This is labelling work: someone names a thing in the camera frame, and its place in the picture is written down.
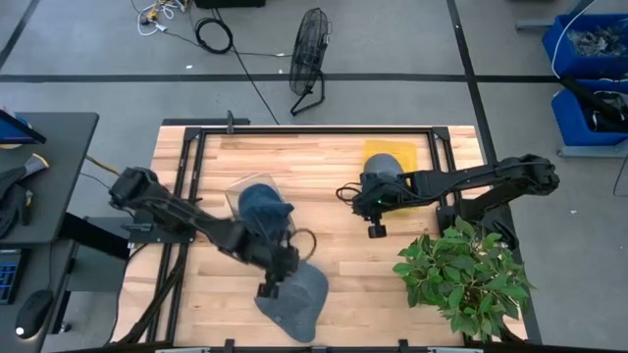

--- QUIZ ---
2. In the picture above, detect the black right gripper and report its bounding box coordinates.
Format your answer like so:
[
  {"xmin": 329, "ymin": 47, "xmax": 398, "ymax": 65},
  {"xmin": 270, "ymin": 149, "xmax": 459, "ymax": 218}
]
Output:
[{"xmin": 351, "ymin": 170, "xmax": 412, "ymax": 221}]

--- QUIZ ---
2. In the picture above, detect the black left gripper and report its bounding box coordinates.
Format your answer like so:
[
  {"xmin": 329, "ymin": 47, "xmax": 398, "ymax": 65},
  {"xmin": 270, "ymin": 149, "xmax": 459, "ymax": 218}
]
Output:
[{"xmin": 243, "ymin": 233, "xmax": 301, "ymax": 286}]

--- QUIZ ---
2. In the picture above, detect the grey bucket hat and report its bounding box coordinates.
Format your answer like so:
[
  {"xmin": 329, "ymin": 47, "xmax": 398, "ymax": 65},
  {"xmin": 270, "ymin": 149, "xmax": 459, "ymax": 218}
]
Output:
[
  {"xmin": 253, "ymin": 259, "xmax": 331, "ymax": 344},
  {"xmin": 362, "ymin": 152, "xmax": 406, "ymax": 180}
]

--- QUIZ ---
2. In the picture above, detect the dark blue bucket hat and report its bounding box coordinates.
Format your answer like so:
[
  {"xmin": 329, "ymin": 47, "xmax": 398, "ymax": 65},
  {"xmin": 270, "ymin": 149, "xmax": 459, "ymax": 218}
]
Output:
[{"xmin": 236, "ymin": 182, "xmax": 296, "ymax": 237}]

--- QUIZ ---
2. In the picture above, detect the yellow translucent container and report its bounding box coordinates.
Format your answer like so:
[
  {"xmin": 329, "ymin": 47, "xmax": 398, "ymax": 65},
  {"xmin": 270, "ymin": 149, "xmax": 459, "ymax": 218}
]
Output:
[{"xmin": 361, "ymin": 138, "xmax": 419, "ymax": 218}]

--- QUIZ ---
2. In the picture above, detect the clear plastic container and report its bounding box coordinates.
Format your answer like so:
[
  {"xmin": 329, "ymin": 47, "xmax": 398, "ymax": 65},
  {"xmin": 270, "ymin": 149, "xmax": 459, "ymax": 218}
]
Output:
[{"xmin": 224, "ymin": 172, "xmax": 298, "ymax": 246}]

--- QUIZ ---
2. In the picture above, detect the green leafy potted plant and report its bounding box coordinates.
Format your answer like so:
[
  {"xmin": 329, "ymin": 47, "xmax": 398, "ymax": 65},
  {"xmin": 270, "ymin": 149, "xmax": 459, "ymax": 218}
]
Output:
[{"xmin": 392, "ymin": 215, "xmax": 535, "ymax": 344}]

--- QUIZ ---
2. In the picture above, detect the black floor fan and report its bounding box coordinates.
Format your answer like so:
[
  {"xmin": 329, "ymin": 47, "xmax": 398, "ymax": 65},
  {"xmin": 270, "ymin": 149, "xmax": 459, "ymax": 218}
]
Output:
[{"xmin": 288, "ymin": 6, "xmax": 334, "ymax": 118}]

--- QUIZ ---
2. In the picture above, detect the blue plastic bin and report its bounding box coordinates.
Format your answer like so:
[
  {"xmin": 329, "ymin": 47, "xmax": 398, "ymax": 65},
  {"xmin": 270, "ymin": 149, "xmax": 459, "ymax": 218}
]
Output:
[
  {"xmin": 550, "ymin": 79, "xmax": 628, "ymax": 148},
  {"xmin": 541, "ymin": 13, "xmax": 628, "ymax": 80}
]

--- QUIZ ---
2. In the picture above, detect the black desk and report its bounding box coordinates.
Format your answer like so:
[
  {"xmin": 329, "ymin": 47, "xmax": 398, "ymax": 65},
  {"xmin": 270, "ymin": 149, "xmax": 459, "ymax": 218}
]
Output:
[{"xmin": 0, "ymin": 112, "xmax": 100, "ymax": 247}]

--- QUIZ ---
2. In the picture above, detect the black box on floor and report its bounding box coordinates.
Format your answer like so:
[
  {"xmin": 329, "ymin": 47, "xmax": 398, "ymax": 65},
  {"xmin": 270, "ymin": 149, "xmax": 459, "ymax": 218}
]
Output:
[{"xmin": 193, "ymin": 0, "xmax": 267, "ymax": 9}]

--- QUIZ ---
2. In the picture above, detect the black computer mouse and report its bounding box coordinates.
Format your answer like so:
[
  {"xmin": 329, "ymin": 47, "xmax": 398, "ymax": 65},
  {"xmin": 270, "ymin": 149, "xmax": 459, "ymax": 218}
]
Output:
[{"xmin": 14, "ymin": 288, "xmax": 55, "ymax": 343}]

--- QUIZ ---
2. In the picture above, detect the black keyboard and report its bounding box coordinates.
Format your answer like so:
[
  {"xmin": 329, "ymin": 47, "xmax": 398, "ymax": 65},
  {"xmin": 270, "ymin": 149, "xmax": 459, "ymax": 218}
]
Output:
[{"xmin": 0, "ymin": 248, "xmax": 22, "ymax": 306}]

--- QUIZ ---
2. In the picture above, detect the computer monitor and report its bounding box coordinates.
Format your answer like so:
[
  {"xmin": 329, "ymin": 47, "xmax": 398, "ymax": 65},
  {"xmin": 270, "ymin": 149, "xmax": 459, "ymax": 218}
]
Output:
[{"xmin": 0, "ymin": 107, "xmax": 48, "ymax": 146}]

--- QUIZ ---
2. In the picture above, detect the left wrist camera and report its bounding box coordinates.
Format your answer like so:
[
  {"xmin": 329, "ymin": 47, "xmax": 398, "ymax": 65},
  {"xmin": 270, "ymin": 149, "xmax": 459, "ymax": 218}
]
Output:
[{"xmin": 255, "ymin": 279, "xmax": 283, "ymax": 301}]

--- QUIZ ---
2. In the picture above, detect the black left gripper cable loop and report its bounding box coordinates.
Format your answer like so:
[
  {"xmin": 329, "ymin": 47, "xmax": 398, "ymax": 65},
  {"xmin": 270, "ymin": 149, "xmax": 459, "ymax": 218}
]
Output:
[{"xmin": 288, "ymin": 227, "xmax": 319, "ymax": 262}]

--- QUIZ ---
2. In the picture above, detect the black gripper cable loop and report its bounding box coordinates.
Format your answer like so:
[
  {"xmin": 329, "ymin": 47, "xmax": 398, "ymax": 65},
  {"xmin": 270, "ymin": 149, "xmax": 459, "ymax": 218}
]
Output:
[
  {"xmin": 335, "ymin": 181, "xmax": 364, "ymax": 206},
  {"xmin": 288, "ymin": 227, "xmax": 319, "ymax": 262}
]

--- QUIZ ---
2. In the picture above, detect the black right gripper cable loop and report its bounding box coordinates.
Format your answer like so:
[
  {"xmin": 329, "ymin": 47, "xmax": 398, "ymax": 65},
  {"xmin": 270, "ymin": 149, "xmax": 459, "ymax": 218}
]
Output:
[{"xmin": 335, "ymin": 181, "xmax": 364, "ymax": 206}]

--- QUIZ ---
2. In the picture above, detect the black aluminium table frame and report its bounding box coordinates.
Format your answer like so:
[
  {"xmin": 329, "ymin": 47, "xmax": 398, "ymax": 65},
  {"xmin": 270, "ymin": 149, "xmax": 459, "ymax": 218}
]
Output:
[{"xmin": 113, "ymin": 125, "xmax": 529, "ymax": 347}]

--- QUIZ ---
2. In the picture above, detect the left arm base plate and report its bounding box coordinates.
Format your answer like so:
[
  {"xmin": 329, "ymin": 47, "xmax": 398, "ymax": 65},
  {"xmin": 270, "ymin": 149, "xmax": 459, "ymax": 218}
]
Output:
[{"xmin": 128, "ymin": 210, "xmax": 197, "ymax": 245}]

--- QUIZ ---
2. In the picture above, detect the yellow cable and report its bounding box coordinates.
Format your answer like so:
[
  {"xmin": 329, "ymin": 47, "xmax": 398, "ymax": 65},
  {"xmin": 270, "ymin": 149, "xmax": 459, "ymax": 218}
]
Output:
[{"xmin": 84, "ymin": 155, "xmax": 122, "ymax": 177}]

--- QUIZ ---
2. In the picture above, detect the coiled black cable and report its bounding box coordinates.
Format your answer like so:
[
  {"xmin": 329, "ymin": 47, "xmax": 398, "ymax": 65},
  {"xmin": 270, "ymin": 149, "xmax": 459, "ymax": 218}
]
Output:
[{"xmin": 193, "ymin": 17, "xmax": 236, "ymax": 56}]

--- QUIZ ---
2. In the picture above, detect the long white cable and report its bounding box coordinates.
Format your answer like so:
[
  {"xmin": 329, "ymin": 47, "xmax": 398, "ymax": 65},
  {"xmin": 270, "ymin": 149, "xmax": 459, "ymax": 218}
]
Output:
[{"xmin": 550, "ymin": 0, "xmax": 599, "ymax": 79}]

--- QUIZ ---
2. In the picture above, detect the white cable bundle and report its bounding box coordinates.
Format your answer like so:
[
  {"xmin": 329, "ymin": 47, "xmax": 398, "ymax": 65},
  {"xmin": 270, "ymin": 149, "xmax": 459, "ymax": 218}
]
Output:
[{"xmin": 131, "ymin": 0, "xmax": 188, "ymax": 37}]

